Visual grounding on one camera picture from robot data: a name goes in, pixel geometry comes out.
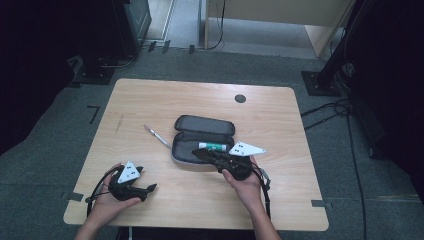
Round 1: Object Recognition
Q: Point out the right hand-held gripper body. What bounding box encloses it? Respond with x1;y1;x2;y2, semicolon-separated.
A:
207;140;267;182

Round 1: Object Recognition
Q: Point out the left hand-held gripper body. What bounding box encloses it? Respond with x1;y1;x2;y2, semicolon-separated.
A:
107;160;148;202

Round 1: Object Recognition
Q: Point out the grey pencil case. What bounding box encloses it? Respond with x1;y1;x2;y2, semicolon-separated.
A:
170;114;237;166

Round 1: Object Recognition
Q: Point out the green and white glue stick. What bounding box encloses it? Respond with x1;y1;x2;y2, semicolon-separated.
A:
198;142;228;153

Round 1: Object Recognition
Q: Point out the person's left hand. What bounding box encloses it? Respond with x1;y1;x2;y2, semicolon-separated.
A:
91;162;142;221

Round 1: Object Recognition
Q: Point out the person's right hand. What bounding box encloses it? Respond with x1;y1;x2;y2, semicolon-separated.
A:
221;155;265;212

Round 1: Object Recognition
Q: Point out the silver pen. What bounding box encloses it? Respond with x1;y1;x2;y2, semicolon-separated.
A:
143;124;172;150

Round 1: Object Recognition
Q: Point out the grey tape strip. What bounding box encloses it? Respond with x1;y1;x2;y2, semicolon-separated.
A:
60;191;85;203
310;198;334;210

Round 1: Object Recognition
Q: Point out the dark cabinet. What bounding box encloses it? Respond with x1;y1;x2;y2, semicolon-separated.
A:
123;0;153;42

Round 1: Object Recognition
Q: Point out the dark curtain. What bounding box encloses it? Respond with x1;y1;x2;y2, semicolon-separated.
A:
0;0;88;156
346;0;424;201

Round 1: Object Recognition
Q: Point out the light wooden desk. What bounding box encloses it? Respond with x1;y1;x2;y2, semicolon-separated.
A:
203;0;356;58

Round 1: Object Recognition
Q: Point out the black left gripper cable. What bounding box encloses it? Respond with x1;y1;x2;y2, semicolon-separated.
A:
85;165;122;218

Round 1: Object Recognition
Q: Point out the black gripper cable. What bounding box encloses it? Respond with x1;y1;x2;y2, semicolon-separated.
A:
250;166;272;219
85;165;122;218

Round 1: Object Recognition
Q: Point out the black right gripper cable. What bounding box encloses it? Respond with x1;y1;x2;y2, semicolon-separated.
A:
250;166;272;219

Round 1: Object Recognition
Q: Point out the long black floor cable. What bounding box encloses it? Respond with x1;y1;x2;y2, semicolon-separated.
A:
345;113;368;240

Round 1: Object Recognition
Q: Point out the black metal stand with base plate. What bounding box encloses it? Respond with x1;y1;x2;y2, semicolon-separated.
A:
301;0;371;98

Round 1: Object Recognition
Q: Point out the black hanging cable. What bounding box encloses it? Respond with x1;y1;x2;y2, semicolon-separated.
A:
209;0;227;51

